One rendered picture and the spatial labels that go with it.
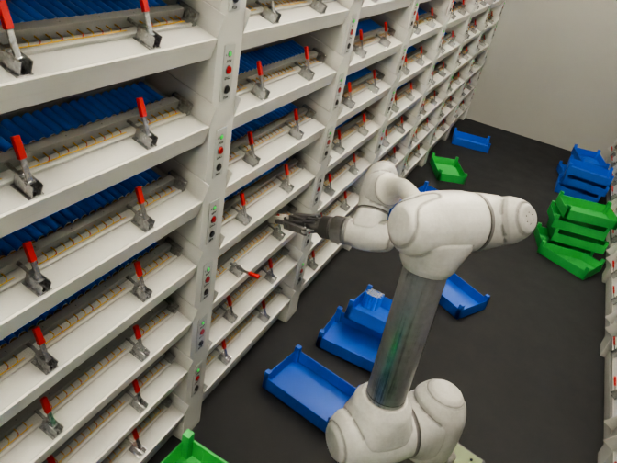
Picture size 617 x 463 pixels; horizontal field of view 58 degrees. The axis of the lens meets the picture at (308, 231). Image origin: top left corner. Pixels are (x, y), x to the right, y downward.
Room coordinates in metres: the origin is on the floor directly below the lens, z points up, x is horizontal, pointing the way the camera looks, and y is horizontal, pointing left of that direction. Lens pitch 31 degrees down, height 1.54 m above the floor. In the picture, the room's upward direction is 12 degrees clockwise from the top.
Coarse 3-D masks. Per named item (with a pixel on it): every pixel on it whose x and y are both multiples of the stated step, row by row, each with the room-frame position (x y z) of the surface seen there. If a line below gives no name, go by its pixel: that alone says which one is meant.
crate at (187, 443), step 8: (192, 432) 0.80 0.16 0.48; (184, 440) 0.79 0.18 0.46; (192, 440) 0.79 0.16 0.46; (176, 448) 0.77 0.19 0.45; (184, 448) 0.79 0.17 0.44; (192, 448) 0.80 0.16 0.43; (200, 448) 0.79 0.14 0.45; (168, 456) 0.75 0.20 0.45; (176, 456) 0.77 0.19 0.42; (184, 456) 0.78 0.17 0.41; (192, 456) 0.79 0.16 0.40; (200, 456) 0.79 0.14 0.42; (208, 456) 0.78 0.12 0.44; (216, 456) 0.77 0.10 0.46
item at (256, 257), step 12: (288, 204) 1.78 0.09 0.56; (300, 204) 1.79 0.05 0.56; (252, 240) 1.54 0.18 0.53; (264, 240) 1.57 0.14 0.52; (276, 240) 1.60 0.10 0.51; (288, 240) 1.67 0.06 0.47; (252, 252) 1.49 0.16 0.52; (264, 252) 1.51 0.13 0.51; (228, 264) 1.39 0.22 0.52; (240, 264) 1.41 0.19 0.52; (252, 264) 1.44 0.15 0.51; (228, 276) 1.34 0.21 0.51; (216, 288) 1.27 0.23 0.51; (228, 288) 1.29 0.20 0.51; (216, 300) 1.23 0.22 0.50
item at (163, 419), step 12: (168, 396) 1.14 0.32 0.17; (156, 408) 1.10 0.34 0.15; (168, 408) 1.12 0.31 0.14; (180, 408) 1.12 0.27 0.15; (144, 420) 1.06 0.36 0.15; (156, 420) 1.07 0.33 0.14; (168, 420) 1.08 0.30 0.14; (180, 420) 1.11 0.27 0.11; (132, 432) 0.96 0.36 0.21; (144, 432) 1.02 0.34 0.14; (156, 432) 1.03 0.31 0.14; (168, 432) 1.05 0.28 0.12; (120, 444) 0.96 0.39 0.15; (132, 444) 0.96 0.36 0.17; (144, 444) 0.99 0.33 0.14; (156, 444) 1.00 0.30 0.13; (108, 456) 0.92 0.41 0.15; (120, 456) 0.93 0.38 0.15; (132, 456) 0.94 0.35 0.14; (144, 456) 0.96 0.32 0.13
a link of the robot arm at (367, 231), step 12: (360, 216) 1.52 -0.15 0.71; (372, 216) 1.51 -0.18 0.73; (384, 216) 1.53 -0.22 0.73; (348, 228) 1.50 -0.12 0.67; (360, 228) 1.48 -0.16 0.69; (372, 228) 1.48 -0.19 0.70; (384, 228) 1.48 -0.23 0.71; (348, 240) 1.48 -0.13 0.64; (360, 240) 1.47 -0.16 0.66; (372, 240) 1.46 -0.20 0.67; (384, 240) 1.45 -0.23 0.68
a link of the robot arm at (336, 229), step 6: (336, 216) 1.55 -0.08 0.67; (342, 216) 1.56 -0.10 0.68; (330, 222) 1.54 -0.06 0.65; (336, 222) 1.52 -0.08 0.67; (342, 222) 1.52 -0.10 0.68; (330, 228) 1.51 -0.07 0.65; (336, 228) 1.51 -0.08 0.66; (342, 228) 1.50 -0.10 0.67; (330, 234) 1.51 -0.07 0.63; (336, 234) 1.50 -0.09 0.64; (342, 234) 1.49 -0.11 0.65; (336, 240) 1.50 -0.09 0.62; (342, 240) 1.49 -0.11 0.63
